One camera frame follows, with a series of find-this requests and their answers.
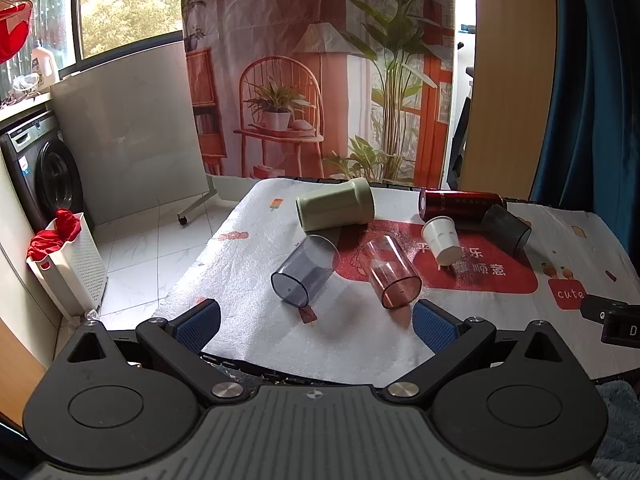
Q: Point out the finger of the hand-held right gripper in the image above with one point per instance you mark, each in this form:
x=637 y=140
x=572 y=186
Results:
x=602 y=306

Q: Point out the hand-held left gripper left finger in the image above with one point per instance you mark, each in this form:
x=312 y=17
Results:
x=198 y=321

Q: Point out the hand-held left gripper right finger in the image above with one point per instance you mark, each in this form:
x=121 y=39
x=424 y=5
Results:
x=433 y=328

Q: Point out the clear red plastic cup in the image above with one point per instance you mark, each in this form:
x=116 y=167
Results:
x=392 y=272

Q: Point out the white paper cup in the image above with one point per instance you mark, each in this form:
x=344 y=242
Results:
x=442 y=240

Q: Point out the clear blue plastic cup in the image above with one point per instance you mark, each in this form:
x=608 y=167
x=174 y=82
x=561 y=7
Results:
x=304 y=272

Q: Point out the black cup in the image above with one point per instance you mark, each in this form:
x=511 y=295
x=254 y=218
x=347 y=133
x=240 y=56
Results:
x=507 y=227

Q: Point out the green cup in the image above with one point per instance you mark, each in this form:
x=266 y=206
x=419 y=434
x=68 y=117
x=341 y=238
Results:
x=336 y=205

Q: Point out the white printed table cloth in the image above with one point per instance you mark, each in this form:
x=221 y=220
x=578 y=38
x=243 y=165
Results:
x=250 y=270

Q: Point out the blue rug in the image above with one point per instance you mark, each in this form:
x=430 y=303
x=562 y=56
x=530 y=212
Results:
x=620 y=430

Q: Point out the red drink can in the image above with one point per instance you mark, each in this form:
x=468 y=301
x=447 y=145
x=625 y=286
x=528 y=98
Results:
x=462 y=203

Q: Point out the white laundry basket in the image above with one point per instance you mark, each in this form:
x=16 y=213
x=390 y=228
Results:
x=75 y=270

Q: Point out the red cloth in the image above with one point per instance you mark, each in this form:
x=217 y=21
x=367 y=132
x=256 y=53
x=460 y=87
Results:
x=62 y=227

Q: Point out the white board on wheels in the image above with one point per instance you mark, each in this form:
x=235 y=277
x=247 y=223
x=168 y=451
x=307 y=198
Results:
x=130 y=130

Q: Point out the grey washing machine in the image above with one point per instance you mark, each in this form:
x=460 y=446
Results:
x=42 y=170

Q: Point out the blue curtain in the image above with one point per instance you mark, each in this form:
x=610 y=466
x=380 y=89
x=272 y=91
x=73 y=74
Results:
x=595 y=85

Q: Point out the wooden panel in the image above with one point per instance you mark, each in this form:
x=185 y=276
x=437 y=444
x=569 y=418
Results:
x=510 y=75

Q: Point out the printed backdrop cloth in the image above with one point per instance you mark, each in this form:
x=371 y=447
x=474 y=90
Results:
x=320 y=60

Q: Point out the white plastic jug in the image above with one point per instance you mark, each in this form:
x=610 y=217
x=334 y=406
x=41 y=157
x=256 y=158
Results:
x=44 y=64

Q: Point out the red hanging basket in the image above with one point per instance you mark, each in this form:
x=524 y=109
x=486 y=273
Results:
x=12 y=30

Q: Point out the window frame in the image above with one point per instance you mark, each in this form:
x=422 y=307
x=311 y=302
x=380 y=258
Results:
x=75 y=15

